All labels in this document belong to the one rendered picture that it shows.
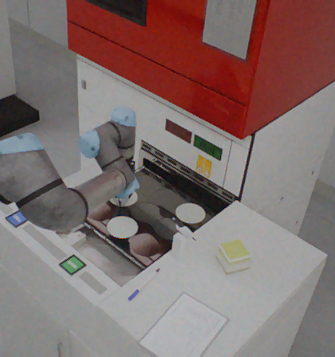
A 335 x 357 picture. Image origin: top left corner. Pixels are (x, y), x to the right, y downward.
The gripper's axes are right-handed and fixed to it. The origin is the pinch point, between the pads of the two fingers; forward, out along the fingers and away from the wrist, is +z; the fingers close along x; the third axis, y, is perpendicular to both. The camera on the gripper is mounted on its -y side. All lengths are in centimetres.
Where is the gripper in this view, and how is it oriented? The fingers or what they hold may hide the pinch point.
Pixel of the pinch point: (120, 205)
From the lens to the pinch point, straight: 173.8
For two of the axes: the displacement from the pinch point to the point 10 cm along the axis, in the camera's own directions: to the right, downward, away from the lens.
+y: 1.1, -6.2, 7.8
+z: -0.8, 7.8, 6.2
